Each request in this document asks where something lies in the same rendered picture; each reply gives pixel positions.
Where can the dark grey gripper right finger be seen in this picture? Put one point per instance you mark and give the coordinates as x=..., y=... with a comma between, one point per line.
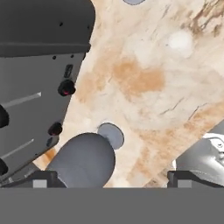
x=182, y=178

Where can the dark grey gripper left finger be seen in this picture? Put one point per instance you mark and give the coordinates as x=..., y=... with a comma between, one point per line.
x=43, y=178

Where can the grey rounded metal housing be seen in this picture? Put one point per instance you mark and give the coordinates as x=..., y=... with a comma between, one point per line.
x=204, y=157

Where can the grey rounded cylinder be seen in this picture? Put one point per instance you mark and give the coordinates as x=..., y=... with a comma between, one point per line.
x=84, y=159

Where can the black knob with red mark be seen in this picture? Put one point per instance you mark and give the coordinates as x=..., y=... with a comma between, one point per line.
x=55, y=129
x=66, y=87

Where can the small grey flat disc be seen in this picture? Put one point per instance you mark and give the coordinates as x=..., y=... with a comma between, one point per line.
x=133, y=1
x=114, y=135

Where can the grey cabinet with dark top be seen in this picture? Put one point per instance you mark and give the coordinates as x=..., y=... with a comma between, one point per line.
x=32, y=58

